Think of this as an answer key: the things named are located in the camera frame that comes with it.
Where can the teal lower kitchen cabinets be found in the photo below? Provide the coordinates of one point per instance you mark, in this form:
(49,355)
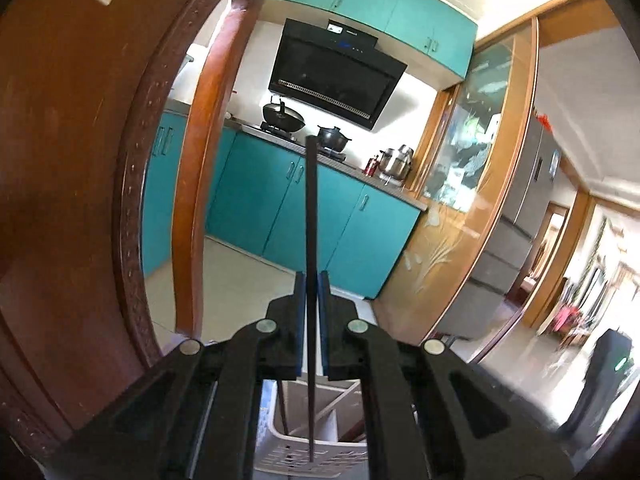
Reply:
(350,240)

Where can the black wok with lid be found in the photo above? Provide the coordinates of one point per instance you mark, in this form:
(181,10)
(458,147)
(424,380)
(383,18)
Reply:
(282,117)

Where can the black range hood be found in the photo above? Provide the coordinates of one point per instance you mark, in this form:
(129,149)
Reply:
(335,75)

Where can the dark tall object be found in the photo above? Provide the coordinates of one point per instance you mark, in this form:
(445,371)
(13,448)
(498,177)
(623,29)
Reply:
(602,380)

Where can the wooden framed glass door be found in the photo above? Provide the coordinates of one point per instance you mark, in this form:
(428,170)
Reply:
(450,240)

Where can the black clay pot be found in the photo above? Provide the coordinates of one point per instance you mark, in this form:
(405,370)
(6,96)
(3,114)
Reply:
(334,139)

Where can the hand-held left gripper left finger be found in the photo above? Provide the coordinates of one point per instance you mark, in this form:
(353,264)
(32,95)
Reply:
(300,325)

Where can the black gas stove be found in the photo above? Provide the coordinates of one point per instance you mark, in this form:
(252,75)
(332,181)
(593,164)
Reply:
(292,136)

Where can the stainless steel pot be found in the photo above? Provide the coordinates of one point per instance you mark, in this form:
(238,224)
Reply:
(395,162)

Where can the red hanging ornament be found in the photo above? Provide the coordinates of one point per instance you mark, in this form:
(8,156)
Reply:
(543,121)

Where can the brown wooden chair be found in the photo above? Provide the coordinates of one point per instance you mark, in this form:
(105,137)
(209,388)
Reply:
(60,160)

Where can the teal upper kitchen cabinets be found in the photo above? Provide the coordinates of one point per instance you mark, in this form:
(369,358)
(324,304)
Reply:
(425,20)

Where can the wooden doorway frame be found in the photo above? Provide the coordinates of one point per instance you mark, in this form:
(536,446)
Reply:
(575,240)

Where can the grey kitchen countertop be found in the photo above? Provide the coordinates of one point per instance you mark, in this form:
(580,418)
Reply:
(395,191)

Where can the grey refrigerator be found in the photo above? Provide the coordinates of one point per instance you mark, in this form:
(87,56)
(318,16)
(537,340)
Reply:
(520,200)

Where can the white plastic utensil basket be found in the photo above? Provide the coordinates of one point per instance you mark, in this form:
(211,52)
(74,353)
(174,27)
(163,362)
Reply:
(300,460)

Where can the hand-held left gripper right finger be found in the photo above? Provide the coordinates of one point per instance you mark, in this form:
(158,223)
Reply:
(324,325)

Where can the teal kitchen cabinets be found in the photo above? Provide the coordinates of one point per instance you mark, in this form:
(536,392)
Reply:
(350,240)
(425,20)

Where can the red canister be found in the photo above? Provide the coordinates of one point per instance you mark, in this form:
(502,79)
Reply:
(371,167)

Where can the black chopstick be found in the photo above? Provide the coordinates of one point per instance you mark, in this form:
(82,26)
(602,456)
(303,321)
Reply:
(311,210)

